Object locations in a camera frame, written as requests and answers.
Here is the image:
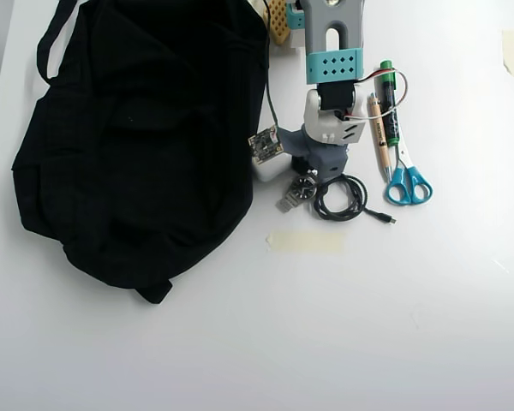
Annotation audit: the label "blue-grey gripper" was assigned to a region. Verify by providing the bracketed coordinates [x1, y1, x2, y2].
[280, 128, 350, 180]

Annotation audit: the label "black usbc cable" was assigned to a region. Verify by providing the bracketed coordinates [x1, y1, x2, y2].
[312, 173, 397, 227]

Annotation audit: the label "black fabric bag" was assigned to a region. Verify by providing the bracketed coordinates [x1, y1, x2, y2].
[11, 0, 272, 305]

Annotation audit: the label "black dial metal wristwatch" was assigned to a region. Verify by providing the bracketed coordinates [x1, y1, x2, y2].
[275, 169, 319, 214]

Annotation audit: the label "wooden ballpoint pen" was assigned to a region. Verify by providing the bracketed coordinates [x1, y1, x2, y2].
[367, 92, 393, 181]

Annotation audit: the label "white charger block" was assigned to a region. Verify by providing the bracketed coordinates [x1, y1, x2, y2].
[251, 156, 285, 183]

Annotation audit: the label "green black marker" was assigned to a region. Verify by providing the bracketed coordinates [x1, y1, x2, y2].
[376, 59, 402, 148]

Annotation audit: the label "long beige tape strip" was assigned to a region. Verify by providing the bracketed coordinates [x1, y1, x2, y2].
[266, 230, 346, 254]

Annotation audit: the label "yellow perforated base part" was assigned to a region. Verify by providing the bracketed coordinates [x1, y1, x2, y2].
[260, 0, 292, 46]

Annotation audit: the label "small camera circuit board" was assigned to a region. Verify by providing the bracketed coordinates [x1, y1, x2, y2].
[247, 125, 285, 165]

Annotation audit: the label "blue handled scissors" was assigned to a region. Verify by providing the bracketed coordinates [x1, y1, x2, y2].
[383, 136, 434, 206]

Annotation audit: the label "thin dark camera cable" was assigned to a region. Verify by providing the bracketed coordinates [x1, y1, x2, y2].
[263, 33, 279, 129]

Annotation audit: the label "red white servo wire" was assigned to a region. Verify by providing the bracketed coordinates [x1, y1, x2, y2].
[346, 68, 409, 120]

